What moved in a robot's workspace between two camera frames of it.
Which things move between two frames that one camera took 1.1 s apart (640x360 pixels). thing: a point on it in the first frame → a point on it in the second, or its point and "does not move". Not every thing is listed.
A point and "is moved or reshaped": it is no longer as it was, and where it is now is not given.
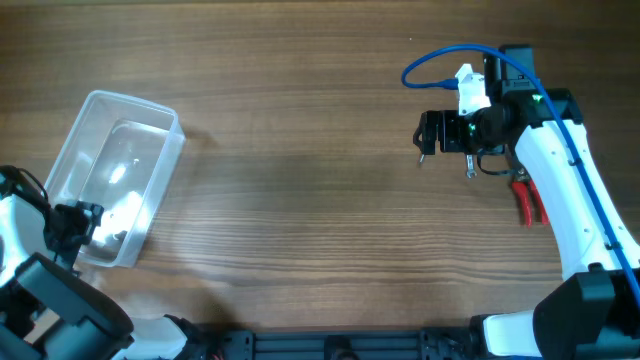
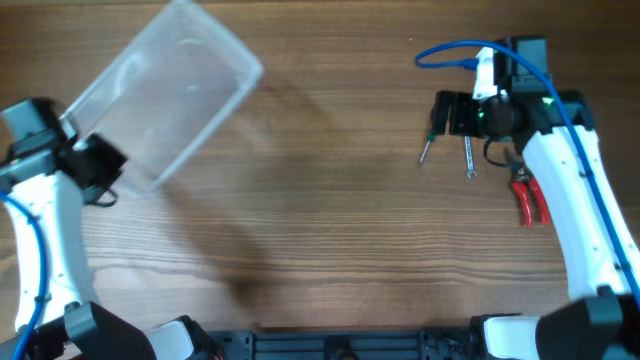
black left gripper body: (76, 218) → (100, 163)
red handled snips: (527, 191) does not move
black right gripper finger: (426, 132) → (440, 111)
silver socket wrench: (470, 165) does not move
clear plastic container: (121, 154) is moved or reshaped
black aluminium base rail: (349, 344) does not move
